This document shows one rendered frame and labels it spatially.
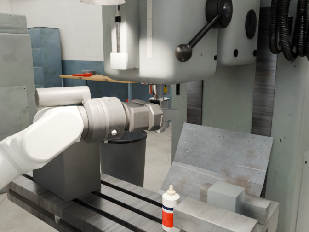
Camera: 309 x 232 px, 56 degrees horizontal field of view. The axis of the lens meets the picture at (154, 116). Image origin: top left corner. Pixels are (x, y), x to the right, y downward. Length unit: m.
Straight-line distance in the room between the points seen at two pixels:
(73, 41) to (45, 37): 0.67
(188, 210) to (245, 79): 0.50
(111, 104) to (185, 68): 0.16
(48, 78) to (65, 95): 7.36
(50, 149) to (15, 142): 0.05
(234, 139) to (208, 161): 0.11
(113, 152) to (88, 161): 1.69
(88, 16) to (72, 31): 0.70
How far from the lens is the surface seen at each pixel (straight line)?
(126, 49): 0.54
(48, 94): 0.55
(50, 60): 7.94
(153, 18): 0.55
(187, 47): 0.49
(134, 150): 2.57
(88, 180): 0.89
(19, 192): 1.05
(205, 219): 0.57
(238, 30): 0.72
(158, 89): 0.63
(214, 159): 0.99
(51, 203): 0.89
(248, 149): 0.96
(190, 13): 0.57
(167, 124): 0.65
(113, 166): 2.62
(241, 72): 0.96
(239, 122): 0.98
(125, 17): 0.55
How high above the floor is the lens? 1.37
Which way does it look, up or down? 12 degrees down
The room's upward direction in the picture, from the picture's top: straight up
